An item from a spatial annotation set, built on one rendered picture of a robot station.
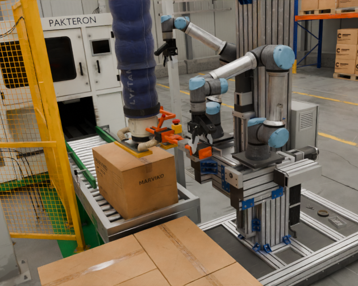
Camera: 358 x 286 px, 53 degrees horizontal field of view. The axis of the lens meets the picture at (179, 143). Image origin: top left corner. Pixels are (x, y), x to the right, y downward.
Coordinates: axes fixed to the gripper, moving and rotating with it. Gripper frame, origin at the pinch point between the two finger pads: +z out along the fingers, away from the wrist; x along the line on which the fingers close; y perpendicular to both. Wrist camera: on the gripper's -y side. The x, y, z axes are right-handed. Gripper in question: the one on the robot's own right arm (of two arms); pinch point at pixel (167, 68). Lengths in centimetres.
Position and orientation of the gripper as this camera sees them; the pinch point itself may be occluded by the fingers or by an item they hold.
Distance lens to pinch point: 258.5
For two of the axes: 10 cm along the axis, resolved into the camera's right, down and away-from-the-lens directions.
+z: 0.8, 9.4, 3.4
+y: 8.9, -2.2, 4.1
